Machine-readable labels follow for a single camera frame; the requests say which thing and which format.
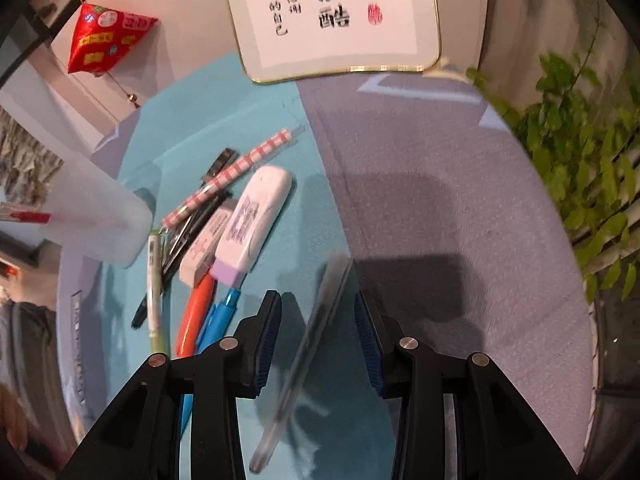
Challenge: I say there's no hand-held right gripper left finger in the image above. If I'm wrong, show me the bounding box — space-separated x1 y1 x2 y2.
60 290 283 480

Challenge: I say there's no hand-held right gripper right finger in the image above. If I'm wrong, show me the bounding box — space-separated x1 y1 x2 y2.
354 291 581 480

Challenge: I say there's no dark translucent pen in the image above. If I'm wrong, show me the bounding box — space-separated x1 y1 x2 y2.
248 252 353 473

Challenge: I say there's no orange pen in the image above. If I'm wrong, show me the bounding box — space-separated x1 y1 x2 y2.
174 272 218 358

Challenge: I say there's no translucent white pen holder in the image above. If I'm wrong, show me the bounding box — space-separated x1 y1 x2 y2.
40 152 153 268

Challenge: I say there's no blue pen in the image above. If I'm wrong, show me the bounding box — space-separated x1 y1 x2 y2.
180 287 243 436

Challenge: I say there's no white eraser with pink print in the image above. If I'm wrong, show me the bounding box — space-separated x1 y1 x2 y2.
179 197 240 286

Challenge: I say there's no white and green pen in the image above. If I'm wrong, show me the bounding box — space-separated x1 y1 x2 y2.
147 232 166 356

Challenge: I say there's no white and purple correction tape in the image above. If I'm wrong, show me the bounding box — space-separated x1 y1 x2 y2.
210 165 293 291

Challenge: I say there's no pink checkered pen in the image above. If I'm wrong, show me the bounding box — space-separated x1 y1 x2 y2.
162 125 303 228

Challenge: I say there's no black pen with metal clip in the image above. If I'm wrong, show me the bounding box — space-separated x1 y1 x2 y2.
167 147 241 256

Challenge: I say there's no teal desk mat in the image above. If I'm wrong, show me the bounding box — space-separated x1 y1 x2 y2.
95 50 401 480

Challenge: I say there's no red pen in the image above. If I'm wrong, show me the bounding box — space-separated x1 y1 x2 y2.
0 202 53 225

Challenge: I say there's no green leafy plant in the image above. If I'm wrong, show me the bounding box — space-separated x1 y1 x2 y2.
467 10 640 301

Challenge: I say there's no framed calligraphy picture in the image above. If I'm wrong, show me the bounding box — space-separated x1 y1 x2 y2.
218 0 443 84

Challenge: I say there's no red hanging ornament bag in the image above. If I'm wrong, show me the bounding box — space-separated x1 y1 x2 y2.
67 2 160 108

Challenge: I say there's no black framed bookshelf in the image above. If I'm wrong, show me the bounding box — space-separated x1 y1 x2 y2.
0 0 86 86

